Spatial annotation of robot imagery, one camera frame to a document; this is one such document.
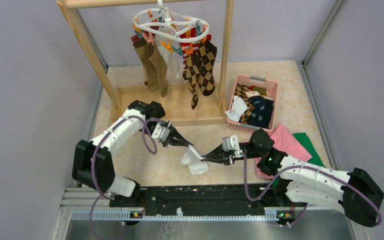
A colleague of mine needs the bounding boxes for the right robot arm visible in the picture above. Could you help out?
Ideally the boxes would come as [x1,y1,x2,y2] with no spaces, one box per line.
[202,129,384,228]

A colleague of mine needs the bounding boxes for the white round clip hanger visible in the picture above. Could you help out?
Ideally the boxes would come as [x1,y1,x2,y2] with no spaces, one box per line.
[132,0,210,57]

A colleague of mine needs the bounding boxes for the tan hanging sock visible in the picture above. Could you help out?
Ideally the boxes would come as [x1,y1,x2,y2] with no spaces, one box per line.
[132,38,169,98]

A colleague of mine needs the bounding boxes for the white sock in basket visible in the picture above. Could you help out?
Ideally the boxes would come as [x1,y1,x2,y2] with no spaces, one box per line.
[224,95,248,123]

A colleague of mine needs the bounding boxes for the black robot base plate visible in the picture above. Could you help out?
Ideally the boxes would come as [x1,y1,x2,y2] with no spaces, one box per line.
[109,184,294,217]

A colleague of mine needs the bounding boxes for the brown argyle sock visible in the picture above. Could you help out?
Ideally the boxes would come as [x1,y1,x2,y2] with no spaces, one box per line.
[197,40,218,97]
[182,53,202,110]

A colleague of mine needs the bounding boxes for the white sock black stripes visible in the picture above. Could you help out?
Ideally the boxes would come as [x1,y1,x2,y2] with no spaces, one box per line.
[181,145,209,176]

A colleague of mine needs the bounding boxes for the brown argyle socks in basket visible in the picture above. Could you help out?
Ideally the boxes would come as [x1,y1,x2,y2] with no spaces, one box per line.
[233,84,255,124]

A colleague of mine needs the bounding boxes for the wooden drying rack frame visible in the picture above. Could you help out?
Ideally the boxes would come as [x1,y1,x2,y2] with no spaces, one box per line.
[56,0,234,127]

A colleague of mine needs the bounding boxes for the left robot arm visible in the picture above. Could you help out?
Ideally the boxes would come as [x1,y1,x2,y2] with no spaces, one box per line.
[71,100,191,207]

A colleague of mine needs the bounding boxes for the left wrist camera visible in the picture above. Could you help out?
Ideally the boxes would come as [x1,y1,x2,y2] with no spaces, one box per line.
[151,121,170,143]

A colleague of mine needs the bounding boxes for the navy sock in basket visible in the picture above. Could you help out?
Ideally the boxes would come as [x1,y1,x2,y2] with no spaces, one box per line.
[247,96,275,129]

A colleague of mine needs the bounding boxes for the pink cloth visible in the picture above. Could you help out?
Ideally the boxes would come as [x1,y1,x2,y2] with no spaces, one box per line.
[268,124,312,162]

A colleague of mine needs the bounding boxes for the red white striped sock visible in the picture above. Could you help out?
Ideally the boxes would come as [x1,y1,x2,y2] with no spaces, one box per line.
[180,34,212,70]

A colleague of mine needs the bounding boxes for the green cloth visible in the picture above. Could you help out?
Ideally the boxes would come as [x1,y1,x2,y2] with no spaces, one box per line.
[270,132,327,188]

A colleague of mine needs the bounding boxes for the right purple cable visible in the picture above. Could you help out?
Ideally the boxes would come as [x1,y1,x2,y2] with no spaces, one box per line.
[242,153,383,228]

